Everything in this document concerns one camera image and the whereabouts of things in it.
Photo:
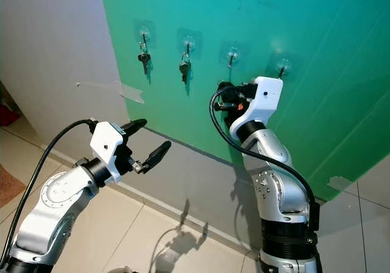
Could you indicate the green wall board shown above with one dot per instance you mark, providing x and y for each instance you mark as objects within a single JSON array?
[{"x": 329, "y": 120}]

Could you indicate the short clear tape piece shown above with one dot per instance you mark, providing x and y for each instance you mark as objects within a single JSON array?
[{"x": 340, "y": 183}]

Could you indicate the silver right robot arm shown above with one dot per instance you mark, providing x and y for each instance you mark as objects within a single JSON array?
[{"x": 283, "y": 194}]

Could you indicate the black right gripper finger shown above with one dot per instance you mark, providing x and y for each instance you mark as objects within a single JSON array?
[{"x": 226, "y": 90}]

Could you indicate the red floor object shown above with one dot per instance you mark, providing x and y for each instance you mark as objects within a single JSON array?
[{"x": 7, "y": 116}]

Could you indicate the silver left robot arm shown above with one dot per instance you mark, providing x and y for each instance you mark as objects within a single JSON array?
[{"x": 58, "y": 212}]

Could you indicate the long clear tape strip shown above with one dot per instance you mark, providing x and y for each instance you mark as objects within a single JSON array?
[{"x": 131, "y": 92}]

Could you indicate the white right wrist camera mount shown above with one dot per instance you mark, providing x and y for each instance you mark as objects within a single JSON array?
[{"x": 267, "y": 99}]

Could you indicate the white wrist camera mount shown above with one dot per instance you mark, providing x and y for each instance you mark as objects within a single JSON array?
[
  {"x": 267, "y": 99},
  {"x": 108, "y": 148}
]

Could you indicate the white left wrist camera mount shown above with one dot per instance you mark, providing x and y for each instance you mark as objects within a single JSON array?
[{"x": 108, "y": 148}]

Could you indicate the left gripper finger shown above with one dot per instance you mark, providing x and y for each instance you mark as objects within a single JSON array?
[
  {"x": 159, "y": 155},
  {"x": 135, "y": 125}
]

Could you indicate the orange floor mat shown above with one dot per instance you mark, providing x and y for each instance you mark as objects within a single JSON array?
[{"x": 10, "y": 187}]

